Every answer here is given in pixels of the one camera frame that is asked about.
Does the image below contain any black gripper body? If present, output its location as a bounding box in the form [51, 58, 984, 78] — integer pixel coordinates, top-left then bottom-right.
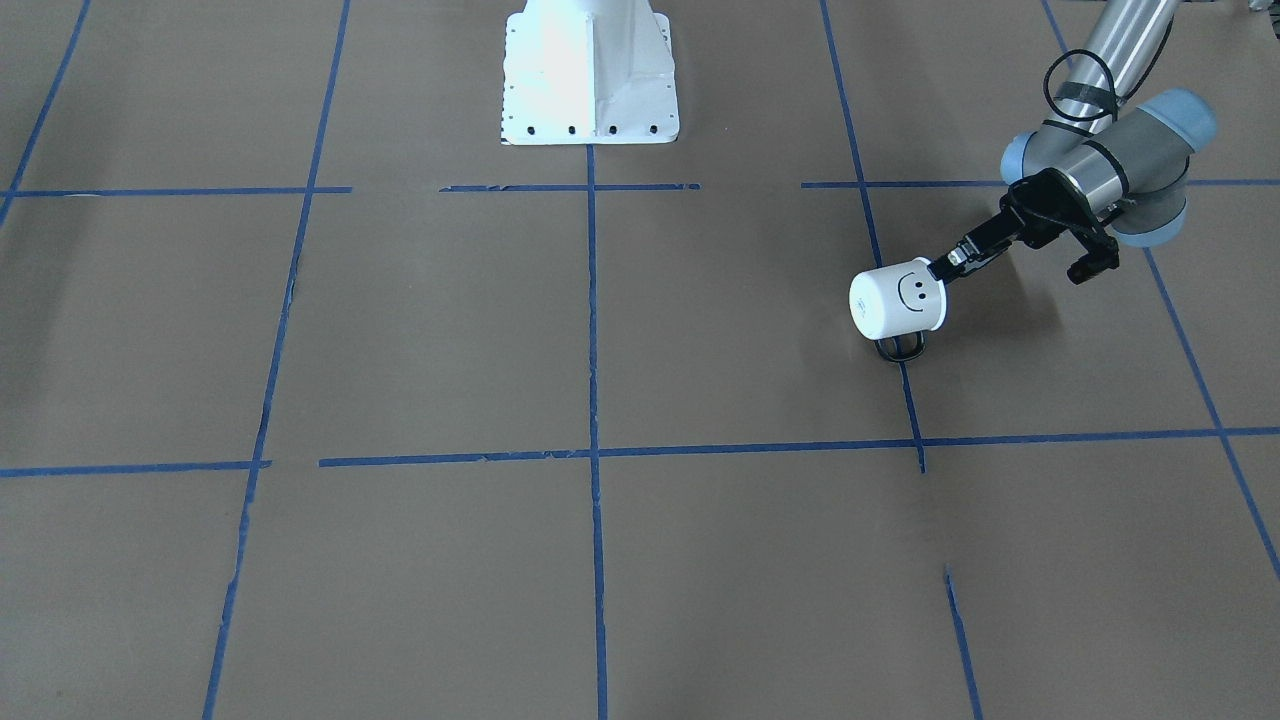
[975, 168, 1091, 261]

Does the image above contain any white smiley mug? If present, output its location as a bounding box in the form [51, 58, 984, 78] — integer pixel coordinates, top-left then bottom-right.
[847, 258, 947, 363]

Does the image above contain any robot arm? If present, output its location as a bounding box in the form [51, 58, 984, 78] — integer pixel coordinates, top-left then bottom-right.
[929, 1, 1219, 284]

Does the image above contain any brown paper table cover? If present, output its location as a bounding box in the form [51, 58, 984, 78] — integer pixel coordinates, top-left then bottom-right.
[3, 1, 1277, 719]

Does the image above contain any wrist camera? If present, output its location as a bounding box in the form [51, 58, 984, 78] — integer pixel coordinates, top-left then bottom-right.
[1068, 247, 1120, 284]

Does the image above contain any white pedestal base plate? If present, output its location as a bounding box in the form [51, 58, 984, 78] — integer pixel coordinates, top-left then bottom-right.
[500, 1, 681, 146]

